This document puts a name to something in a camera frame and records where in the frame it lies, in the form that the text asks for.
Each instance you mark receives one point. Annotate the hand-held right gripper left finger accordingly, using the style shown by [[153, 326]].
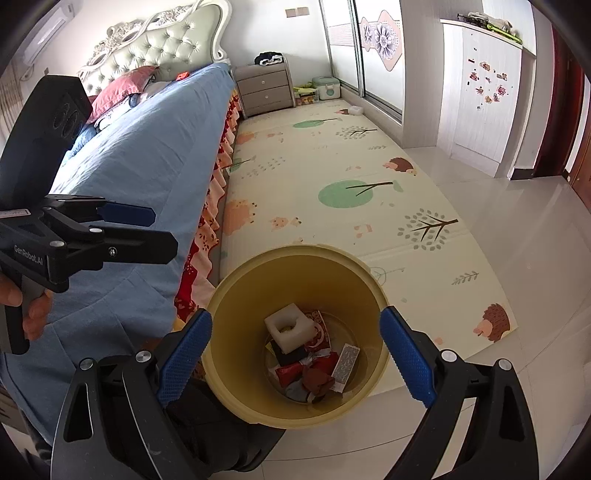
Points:
[[184, 355]]

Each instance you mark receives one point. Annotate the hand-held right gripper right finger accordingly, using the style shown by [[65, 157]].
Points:
[[406, 355]]

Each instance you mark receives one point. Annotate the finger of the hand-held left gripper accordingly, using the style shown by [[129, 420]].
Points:
[[129, 214], [138, 247]]

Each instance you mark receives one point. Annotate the yellow trash bin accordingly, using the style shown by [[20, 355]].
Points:
[[231, 323]]

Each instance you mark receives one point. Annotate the white blue milk carton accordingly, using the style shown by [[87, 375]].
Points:
[[346, 364]]

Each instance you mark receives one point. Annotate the red white snack packet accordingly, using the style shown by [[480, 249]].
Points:
[[321, 337]]

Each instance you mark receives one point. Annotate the black foam piece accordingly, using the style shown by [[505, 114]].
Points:
[[284, 359]]

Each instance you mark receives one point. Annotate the red foil wrapper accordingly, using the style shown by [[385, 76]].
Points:
[[291, 372]]

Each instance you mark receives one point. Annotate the white foam block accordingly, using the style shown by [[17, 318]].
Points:
[[296, 340]]

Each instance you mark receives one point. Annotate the person's left hand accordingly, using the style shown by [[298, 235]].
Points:
[[39, 318]]

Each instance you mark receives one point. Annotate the bed with blue sheet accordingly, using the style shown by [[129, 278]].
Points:
[[152, 152]]

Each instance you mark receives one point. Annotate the light blue pillow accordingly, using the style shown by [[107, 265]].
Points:
[[111, 119]]

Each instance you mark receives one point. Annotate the person's dark trousers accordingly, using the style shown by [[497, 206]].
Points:
[[207, 438]]

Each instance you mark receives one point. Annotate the pink pillow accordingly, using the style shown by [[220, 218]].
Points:
[[120, 90]]

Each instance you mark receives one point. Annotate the white air conditioner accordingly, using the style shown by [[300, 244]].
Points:
[[46, 32]]

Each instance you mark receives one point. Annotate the cream patterned play mat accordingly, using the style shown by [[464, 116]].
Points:
[[300, 184]]

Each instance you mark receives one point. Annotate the tufted green headboard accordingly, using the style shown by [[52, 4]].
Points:
[[184, 37]]

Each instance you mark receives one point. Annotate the grey nightstand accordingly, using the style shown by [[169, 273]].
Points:
[[263, 87]]

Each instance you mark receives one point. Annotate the dark clothes pile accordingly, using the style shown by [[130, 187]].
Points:
[[269, 58]]

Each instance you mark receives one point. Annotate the green white storage box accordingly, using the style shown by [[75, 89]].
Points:
[[327, 90]]

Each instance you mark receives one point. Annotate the small white box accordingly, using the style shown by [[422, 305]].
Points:
[[353, 110]]

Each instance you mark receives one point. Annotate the white corner shelf cabinet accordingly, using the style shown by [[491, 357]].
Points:
[[471, 115]]

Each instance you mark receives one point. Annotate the dark brown wooden door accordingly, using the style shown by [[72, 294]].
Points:
[[556, 115]]

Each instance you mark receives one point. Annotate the pile of toys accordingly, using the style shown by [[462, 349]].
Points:
[[494, 25]]

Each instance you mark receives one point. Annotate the wall switch plate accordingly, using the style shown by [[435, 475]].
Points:
[[297, 12]]

